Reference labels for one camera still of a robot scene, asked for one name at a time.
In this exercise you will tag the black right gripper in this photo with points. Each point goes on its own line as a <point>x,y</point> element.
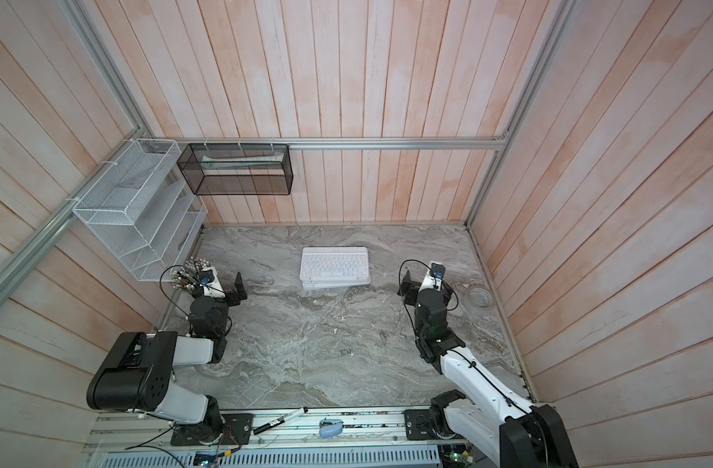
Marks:
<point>410,284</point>

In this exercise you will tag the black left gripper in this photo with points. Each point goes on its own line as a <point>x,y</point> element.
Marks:
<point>232,295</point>

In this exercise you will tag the white key keyboard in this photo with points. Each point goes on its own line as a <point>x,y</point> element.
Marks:
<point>334,267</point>

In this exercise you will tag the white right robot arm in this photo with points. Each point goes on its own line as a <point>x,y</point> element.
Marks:
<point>485,398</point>

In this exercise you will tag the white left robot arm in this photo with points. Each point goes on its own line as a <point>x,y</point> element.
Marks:
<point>138,375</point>

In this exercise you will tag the red pen cup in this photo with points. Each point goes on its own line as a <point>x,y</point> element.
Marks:
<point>185,276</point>

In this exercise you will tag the clear tape roll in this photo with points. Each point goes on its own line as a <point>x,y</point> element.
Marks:
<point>479,298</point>

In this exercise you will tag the black marker pen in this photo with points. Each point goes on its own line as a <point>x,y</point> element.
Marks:
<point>280,420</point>

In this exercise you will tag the black mesh basket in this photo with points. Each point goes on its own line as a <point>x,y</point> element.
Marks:
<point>237,169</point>

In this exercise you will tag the blue tape dispenser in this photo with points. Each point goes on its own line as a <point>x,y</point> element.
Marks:
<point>330,428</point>

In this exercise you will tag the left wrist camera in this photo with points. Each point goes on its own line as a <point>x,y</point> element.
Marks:
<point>210,284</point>

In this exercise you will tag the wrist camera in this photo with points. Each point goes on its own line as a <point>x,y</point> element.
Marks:
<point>434,277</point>
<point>210,284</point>

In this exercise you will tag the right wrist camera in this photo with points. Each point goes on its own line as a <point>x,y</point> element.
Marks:
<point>434,277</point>

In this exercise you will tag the white wire mesh shelf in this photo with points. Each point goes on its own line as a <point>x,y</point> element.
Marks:
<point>145,219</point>

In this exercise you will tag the aluminium mounting rail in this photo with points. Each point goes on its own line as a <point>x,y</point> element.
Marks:
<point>363,427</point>

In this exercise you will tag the aluminium frame bar back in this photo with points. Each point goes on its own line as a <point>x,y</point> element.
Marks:
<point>341,143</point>

